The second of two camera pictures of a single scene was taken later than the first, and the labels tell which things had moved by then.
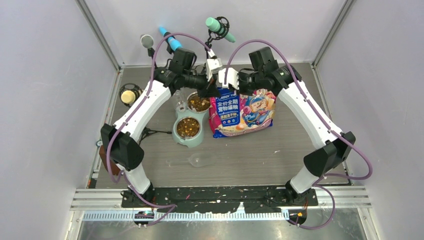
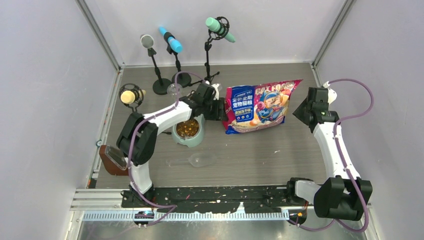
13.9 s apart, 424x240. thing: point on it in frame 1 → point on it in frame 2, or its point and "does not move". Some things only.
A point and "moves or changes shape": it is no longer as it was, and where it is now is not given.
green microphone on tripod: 219,28 does not move
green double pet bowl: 188,129 does not move
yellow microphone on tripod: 129,93 does not move
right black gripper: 241,90 → 298,112
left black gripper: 208,89 → 220,114
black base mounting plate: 214,199 does not move
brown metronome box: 115,169 does not move
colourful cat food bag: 230,115 moves or changes shape
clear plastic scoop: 200,160 does not move
